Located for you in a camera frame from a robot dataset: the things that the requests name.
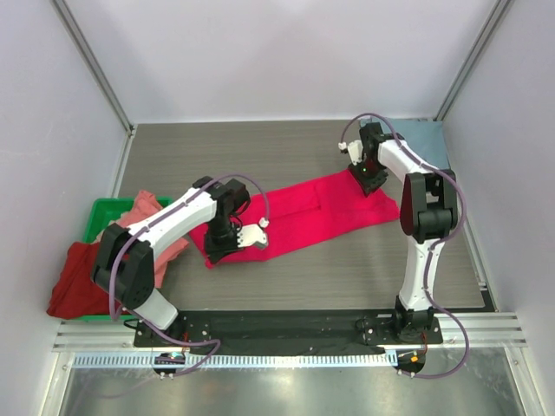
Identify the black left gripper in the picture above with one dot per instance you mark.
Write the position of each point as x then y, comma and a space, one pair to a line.
216, 252

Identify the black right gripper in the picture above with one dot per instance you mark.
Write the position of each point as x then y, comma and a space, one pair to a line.
369, 180

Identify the hot pink t shirt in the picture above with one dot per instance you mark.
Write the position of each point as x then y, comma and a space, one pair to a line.
315, 211

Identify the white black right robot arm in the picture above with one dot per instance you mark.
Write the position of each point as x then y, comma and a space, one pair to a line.
428, 215

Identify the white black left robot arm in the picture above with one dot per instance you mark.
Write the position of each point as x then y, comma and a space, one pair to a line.
124, 264

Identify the folded blue t shirt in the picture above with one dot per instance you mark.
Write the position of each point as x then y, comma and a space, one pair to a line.
426, 139

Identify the salmon pink t shirt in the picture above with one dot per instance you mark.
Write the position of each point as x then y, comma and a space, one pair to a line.
147, 216

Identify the green plastic bin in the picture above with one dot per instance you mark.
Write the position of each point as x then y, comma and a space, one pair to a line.
104, 216

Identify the dark red t shirt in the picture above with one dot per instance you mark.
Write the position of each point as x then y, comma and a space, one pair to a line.
75, 294

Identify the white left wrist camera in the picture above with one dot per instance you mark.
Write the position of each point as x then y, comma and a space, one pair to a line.
254, 235

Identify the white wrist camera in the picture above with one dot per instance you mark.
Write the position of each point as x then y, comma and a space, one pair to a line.
354, 149
254, 235

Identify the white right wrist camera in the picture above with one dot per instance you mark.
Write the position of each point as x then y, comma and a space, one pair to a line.
354, 149

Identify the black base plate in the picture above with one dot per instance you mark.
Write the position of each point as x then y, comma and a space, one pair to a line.
316, 332

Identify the aluminium frame rail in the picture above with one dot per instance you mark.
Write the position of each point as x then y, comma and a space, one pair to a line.
479, 330

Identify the slotted white cable duct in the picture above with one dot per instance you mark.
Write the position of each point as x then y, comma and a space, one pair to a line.
152, 360

